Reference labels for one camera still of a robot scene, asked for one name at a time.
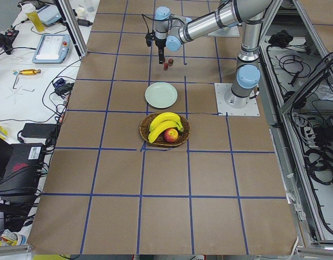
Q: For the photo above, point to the wicker basket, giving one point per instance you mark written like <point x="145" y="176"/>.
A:
<point x="160" y="142"/>

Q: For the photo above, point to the black computer case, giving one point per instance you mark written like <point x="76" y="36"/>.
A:
<point x="20" y="171"/>

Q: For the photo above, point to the light green plate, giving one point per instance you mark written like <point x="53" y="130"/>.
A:
<point x="161" y="95"/>

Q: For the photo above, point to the red yellow apple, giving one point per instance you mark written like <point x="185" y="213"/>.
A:
<point x="171" y="135"/>

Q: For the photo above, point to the yellow bottle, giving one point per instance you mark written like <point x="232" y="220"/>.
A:
<point x="32" y="15"/>

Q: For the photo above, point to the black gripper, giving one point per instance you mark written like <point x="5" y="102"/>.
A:
<point x="160" y="45"/>

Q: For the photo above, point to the teach pendant tablet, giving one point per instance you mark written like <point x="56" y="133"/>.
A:
<point x="52" y="49"/>

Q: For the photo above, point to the black power brick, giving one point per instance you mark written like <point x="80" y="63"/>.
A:
<point x="38" y="130"/>

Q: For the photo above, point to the aluminium frame post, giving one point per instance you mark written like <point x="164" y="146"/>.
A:
<point x="72" y="26"/>

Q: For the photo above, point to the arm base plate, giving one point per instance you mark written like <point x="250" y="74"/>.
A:
<point x="225" y="32"/>
<point x="230" y="105"/>

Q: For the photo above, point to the yellow banana bunch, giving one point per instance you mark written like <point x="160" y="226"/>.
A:
<point x="163" y="122"/>

